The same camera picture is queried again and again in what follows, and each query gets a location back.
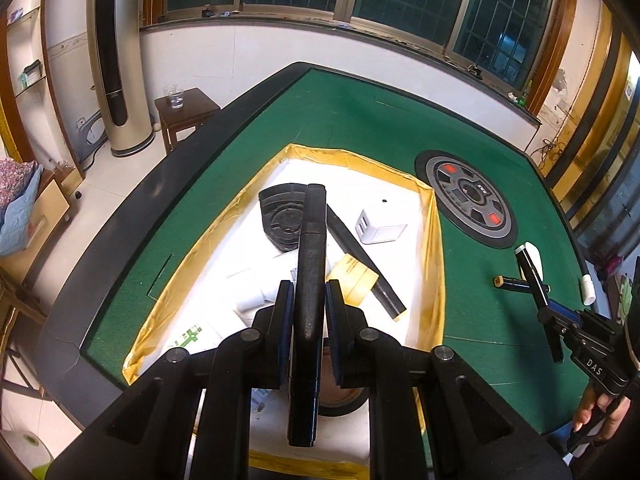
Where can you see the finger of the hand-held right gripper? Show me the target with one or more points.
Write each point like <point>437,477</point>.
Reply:
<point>552,321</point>
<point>562,307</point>

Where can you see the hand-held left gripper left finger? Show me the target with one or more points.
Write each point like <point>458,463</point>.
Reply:
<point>286,310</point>

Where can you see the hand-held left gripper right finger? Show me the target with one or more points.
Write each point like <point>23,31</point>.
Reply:
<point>334,320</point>

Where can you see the black marker grey cap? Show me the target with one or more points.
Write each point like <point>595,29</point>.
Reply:
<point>532,275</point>

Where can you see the black marker with yellow end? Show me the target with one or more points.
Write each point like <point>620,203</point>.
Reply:
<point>310,270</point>

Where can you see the black electrical tape roll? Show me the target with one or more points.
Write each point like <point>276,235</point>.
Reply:
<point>345,400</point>

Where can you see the black cooling fan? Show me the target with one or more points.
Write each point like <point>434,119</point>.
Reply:
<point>280,220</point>

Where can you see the white usb charger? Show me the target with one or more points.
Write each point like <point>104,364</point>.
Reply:
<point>382,232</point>

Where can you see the white box yellow taped rim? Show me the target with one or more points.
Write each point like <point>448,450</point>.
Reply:
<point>434,260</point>

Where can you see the person's right hand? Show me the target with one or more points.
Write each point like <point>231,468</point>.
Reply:
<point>607,415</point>

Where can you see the small white plastic bottle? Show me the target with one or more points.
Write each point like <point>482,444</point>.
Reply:
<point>588,290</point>

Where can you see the cream plastic case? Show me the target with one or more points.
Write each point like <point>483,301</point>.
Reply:
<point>537,262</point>

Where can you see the black marker cream cap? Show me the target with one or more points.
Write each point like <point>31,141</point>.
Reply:
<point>515,283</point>

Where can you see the pink small item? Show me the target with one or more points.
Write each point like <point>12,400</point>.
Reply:
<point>612,265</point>

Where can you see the green cloth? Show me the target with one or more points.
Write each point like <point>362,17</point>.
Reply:
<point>626,290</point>

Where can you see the round grey table control panel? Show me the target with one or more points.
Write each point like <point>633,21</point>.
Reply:
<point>465,195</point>

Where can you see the gold panelled door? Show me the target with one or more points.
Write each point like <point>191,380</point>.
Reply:
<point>595,125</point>

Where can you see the green glass bottle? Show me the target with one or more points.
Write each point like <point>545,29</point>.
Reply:
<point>527,95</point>

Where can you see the small white crumpled paper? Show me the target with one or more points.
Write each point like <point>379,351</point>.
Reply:
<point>512,96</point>

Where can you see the wooden side table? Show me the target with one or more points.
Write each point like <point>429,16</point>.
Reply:
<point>195,107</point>

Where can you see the glass cup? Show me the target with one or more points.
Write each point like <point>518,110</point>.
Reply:
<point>175,97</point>

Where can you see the small dark sill object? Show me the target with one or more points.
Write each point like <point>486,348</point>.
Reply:
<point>475,71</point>

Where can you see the light wooden cabinet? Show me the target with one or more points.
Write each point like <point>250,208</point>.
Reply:
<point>50,205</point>

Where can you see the blue quilted cloth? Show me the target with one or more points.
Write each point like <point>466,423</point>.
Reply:
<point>20,220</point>

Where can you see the tower air conditioner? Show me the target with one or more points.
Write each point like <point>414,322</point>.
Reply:
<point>120,60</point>

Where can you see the white paper roll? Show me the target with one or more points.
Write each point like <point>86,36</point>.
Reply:
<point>20,452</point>

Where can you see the small dark window latch item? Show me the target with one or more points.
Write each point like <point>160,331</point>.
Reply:
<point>215,11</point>

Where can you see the wall shelf with small items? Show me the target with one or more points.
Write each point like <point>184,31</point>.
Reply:
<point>31,67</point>

